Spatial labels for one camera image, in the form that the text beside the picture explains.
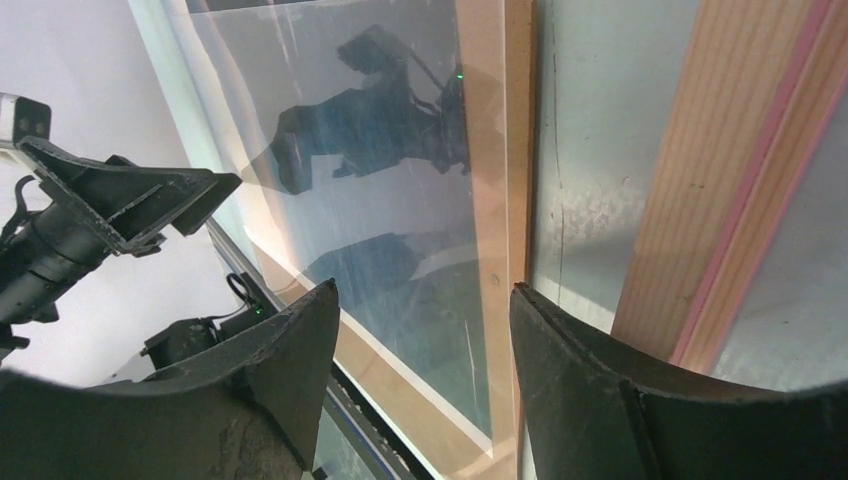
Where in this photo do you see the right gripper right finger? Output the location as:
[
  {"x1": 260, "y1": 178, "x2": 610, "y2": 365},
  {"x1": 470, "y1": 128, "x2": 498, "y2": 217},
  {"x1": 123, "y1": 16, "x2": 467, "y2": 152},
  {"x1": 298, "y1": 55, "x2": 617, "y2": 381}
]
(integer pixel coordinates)
[{"x1": 510, "y1": 283, "x2": 847, "y2": 479}]

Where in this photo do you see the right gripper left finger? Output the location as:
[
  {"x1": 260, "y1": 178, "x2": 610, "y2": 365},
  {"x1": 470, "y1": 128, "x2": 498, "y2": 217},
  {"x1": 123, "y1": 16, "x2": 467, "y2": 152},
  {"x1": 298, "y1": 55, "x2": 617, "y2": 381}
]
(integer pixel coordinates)
[{"x1": 1, "y1": 279, "x2": 340, "y2": 479}]

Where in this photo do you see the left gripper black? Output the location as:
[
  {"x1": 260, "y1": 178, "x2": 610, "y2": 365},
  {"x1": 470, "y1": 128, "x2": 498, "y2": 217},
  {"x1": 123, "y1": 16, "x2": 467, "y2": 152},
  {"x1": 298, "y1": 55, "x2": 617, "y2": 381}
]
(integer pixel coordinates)
[{"x1": 1, "y1": 136, "x2": 242, "y2": 325}]

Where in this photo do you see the pink wooden picture frame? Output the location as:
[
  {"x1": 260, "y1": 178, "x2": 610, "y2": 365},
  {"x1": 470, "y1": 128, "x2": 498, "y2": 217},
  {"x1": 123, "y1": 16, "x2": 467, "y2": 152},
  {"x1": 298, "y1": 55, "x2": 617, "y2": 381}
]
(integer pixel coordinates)
[{"x1": 611, "y1": 1, "x2": 847, "y2": 374}]

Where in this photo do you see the landscape photo print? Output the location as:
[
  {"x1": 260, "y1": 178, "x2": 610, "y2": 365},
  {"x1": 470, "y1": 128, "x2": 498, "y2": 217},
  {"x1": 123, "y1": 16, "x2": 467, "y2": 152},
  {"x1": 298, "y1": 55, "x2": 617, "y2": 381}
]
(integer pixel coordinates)
[{"x1": 130, "y1": 1, "x2": 493, "y2": 471}]

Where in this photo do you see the brown backing board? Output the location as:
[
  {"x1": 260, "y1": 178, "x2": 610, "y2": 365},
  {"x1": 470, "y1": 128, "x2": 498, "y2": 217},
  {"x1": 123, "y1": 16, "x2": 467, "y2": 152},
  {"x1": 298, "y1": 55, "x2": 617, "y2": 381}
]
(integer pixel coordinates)
[{"x1": 401, "y1": 1, "x2": 518, "y2": 479}]

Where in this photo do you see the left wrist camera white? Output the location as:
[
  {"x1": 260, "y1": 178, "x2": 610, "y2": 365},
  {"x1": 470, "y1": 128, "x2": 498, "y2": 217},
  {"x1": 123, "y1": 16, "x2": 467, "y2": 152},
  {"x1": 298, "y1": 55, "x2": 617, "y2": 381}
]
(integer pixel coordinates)
[{"x1": 1, "y1": 93, "x2": 52, "y2": 164}]

